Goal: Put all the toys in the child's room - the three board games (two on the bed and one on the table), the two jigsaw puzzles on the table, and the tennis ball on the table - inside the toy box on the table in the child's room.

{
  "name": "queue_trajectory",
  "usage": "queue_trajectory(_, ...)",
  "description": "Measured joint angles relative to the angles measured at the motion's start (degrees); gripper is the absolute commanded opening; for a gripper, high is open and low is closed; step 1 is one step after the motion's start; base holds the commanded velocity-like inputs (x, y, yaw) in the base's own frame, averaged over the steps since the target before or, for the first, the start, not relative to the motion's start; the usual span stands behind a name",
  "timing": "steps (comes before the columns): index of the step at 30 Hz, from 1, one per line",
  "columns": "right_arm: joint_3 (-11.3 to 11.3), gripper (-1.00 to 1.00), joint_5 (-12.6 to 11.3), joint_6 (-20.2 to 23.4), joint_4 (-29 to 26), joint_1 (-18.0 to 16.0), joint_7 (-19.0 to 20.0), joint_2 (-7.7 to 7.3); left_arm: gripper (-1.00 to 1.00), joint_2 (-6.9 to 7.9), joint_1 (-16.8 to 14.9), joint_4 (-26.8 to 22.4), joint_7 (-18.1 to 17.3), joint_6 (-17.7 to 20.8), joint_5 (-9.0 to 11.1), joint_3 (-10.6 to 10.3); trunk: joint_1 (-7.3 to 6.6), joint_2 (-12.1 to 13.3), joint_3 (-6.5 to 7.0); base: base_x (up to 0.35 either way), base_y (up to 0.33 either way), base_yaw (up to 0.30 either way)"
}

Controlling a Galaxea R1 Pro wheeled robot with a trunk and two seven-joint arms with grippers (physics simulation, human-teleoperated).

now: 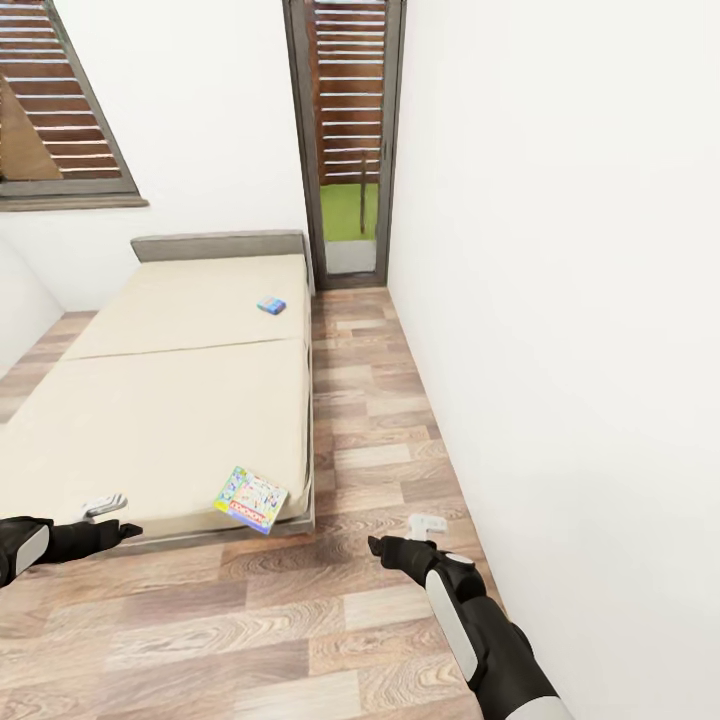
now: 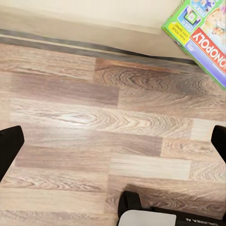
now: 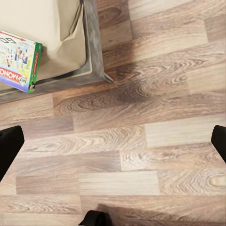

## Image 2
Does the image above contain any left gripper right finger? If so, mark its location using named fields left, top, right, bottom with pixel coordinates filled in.
left=211, top=125, right=226, bottom=163

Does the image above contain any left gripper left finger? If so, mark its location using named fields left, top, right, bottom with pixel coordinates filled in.
left=0, top=125, right=24, bottom=182

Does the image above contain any board game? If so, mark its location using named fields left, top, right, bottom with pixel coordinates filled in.
left=161, top=0, right=226, bottom=91

